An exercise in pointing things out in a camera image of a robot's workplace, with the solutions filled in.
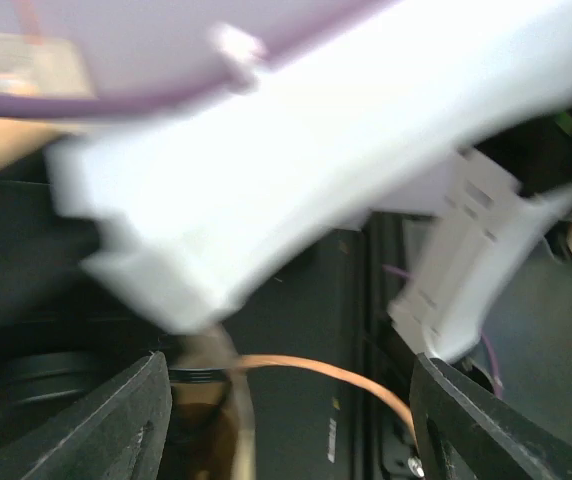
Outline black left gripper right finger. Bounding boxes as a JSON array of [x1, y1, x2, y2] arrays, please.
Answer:
[[410, 354, 572, 479]]

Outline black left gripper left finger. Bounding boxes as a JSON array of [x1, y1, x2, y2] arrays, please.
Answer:
[[0, 352, 172, 479]]

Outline cream paper bag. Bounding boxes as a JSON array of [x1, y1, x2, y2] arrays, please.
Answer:
[[167, 327, 417, 479]]

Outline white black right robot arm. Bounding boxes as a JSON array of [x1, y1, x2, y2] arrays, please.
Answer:
[[47, 1, 572, 334]]

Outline black cup lids stack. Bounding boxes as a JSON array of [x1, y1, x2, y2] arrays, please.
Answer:
[[0, 349, 117, 451]]

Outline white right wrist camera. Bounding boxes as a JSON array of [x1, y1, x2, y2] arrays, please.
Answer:
[[388, 150, 572, 362]]

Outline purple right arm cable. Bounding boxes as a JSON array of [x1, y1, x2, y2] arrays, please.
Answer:
[[0, 0, 397, 121]]

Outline beige paper bag orange handles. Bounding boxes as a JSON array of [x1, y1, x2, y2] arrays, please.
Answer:
[[0, 1, 93, 170]]

